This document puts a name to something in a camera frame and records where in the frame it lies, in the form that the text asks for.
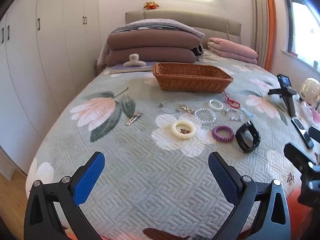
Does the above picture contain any clear bead bracelet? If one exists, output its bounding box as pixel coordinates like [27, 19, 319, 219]
[194, 108, 216, 125]

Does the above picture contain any white round lamp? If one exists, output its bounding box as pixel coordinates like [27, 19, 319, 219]
[299, 77, 320, 104]

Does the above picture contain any purple notebook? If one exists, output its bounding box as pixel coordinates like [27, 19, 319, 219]
[110, 61, 158, 74]

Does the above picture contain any brown wicker basket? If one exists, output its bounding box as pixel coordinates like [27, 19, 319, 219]
[153, 62, 234, 93]

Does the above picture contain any red string bracelet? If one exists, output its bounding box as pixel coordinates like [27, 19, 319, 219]
[223, 91, 240, 109]

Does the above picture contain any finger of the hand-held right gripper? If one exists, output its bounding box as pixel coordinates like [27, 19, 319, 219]
[284, 142, 317, 167]

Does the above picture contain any brown folded quilt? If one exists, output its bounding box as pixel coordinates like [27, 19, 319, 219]
[107, 31, 202, 53]
[105, 47, 197, 66]

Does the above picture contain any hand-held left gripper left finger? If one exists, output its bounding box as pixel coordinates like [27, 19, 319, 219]
[24, 151, 105, 240]

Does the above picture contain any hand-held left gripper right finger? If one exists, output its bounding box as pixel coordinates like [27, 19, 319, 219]
[208, 151, 292, 240]

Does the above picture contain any silver hair clip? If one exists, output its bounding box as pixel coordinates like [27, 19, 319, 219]
[126, 112, 143, 125]

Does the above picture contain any floral green bed cover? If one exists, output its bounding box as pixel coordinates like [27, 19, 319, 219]
[25, 52, 320, 240]

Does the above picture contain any black and white phone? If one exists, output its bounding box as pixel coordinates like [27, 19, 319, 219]
[291, 117, 314, 149]

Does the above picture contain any pale blue strap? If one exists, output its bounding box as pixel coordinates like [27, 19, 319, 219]
[240, 106, 254, 119]

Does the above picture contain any grey folded blanket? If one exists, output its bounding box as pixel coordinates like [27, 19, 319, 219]
[97, 19, 205, 68]

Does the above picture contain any clear crystal bracelet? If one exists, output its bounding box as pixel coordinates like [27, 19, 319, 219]
[221, 107, 244, 122]

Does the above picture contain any dark framed window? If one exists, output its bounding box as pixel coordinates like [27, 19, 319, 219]
[285, 0, 320, 68]

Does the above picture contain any black wrist watch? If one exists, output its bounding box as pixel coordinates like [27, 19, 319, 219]
[235, 121, 261, 153]

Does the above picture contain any black camera on tripod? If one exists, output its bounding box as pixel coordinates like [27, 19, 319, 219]
[268, 74, 298, 117]

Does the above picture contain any orange cloth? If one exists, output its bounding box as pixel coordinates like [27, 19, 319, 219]
[286, 187, 320, 240]

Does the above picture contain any white bead bracelet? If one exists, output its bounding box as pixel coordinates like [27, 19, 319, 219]
[208, 99, 227, 111]

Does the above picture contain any pink folded quilt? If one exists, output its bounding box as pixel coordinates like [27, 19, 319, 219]
[207, 37, 258, 64]

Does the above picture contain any cream beaded bracelet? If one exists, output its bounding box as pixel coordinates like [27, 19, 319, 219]
[171, 121, 196, 138]

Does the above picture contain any white fluffy claw clip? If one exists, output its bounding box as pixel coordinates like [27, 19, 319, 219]
[123, 53, 146, 67]

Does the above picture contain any beige padded headboard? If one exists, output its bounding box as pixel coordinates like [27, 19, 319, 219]
[125, 10, 242, 49]

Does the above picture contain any white wardrobe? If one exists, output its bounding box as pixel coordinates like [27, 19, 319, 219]
[0, 0, 102, 175]

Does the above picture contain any beige and orange curtain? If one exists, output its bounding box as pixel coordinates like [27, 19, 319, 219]
[250, 0, 277, 70]

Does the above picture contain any purple spiral hair tie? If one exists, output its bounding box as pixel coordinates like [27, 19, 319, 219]
[212, 126, 235, 142]

